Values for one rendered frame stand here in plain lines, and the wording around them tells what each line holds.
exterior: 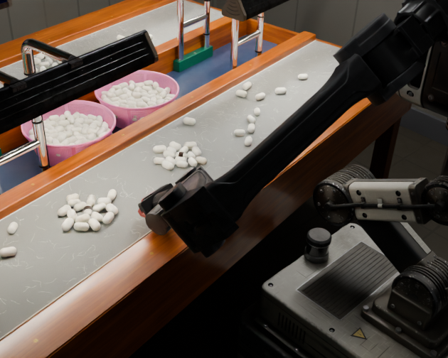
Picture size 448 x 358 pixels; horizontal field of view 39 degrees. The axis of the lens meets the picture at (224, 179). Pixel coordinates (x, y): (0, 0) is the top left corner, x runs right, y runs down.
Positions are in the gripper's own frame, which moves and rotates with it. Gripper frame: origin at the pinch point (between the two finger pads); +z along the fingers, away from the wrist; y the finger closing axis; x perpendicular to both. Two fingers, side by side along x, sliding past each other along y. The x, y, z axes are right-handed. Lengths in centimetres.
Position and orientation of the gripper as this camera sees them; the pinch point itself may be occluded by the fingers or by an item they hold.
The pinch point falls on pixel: (141, 212)
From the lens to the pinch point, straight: 151.7
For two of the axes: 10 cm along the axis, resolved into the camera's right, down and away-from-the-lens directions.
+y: -6.2, 4.4, -6.5
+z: -6.3, 2.3, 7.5
